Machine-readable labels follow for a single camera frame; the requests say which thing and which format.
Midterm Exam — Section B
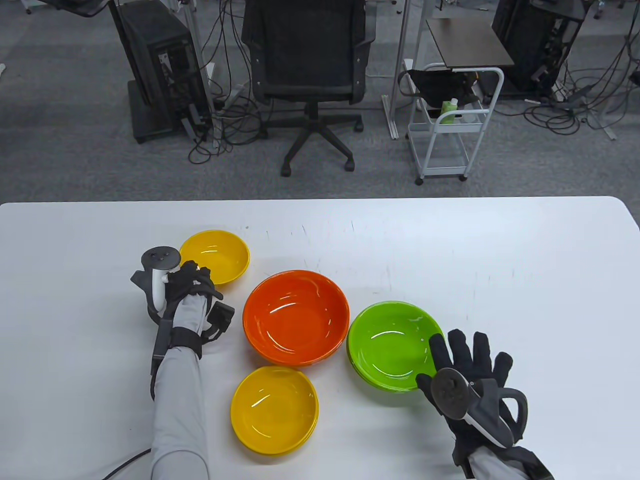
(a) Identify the black office chair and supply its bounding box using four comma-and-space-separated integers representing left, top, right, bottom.
241, 0, 377, 177

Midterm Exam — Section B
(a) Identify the person's right hand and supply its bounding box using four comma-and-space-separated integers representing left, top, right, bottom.
416, 328, 528, 478

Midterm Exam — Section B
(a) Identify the white utility cart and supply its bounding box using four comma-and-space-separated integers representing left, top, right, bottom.
397, 63, 506, 186

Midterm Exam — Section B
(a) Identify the black computer tower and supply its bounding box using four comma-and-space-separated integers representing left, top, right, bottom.
491, 0, 586, 93
107, 0, 213, 145

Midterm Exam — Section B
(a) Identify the tangle of black cables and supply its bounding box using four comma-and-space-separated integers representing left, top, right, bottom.
187, 0, 281, 166
522, 20, 640, 136

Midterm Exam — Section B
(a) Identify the person's left hand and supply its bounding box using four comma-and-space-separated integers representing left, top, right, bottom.
160, 260, 236, 346

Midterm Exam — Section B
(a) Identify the black bag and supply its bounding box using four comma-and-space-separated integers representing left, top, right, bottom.
397, 68, 483, 108

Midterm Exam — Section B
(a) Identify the black glove cable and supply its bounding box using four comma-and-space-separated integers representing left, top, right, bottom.
102, 447, 153, 480

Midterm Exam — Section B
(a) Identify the brown side table top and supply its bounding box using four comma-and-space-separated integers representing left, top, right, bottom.
426, 17, 516, 69

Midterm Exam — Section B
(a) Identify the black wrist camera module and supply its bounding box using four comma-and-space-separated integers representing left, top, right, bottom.
525, 452, 556, 480
149, 320, 175, 401

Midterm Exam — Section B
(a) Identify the grey handheld controller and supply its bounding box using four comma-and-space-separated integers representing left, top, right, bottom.
131, 245, 182, 323
430, 368, 529, 449

